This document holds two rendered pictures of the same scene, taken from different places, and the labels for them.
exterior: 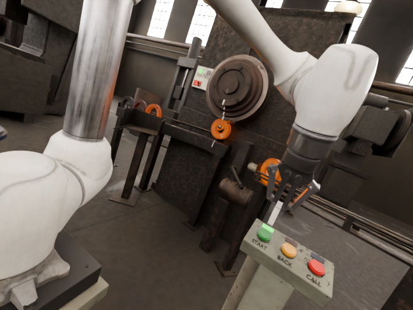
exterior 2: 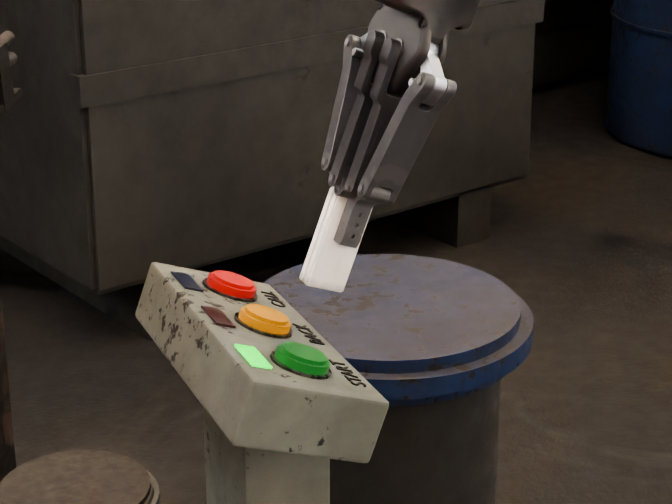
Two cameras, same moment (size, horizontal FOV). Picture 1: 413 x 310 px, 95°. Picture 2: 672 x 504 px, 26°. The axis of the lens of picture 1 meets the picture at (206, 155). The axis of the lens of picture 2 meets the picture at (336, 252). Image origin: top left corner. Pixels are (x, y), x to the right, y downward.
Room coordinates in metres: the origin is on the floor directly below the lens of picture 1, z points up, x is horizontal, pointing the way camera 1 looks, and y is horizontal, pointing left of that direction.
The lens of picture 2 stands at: (1.23, 0.38, 1.05)
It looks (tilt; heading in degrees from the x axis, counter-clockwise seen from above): 21 degrees down; 220
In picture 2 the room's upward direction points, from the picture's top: straight up
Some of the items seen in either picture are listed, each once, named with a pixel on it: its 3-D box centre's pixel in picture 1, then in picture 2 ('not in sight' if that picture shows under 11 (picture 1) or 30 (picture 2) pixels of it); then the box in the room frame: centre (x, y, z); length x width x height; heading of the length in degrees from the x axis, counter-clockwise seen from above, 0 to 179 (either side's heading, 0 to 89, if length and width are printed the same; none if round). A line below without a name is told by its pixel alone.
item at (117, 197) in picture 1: (134, 157); not in sight; (1.43, 0.53, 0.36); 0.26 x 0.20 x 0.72; 99
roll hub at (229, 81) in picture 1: (231, 85); not in sight; (1.37, 0.01, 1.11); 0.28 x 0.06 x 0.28; 64
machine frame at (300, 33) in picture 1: (241, 127); not in sight; (1.84, -0.22, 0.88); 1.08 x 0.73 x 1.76; 64
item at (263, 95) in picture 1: (236, 90); not in sight; (1.46, -0.03, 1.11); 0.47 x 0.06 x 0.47; 64
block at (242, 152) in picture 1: (242, 157); not in sight; (1.37, -0.25, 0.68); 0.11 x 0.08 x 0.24; 154
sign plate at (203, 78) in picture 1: (207, 79); not in sight; (1.71, 0.22, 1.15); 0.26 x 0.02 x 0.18; 64
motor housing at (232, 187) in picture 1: (224, 218); not in sight; (1.19, -0.27, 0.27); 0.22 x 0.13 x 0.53; 64
